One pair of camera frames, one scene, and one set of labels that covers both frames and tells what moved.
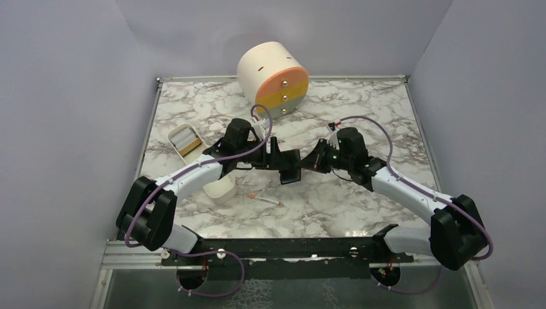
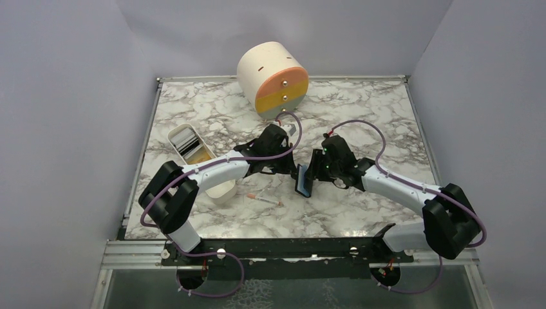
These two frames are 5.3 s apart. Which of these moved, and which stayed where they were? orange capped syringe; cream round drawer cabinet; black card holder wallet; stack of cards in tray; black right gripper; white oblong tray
Moved: black right gripper; black card holder wallet
Stayed: orange capped syringe; cream round drawer cabinet; stack of cards in tray; white oblong tray
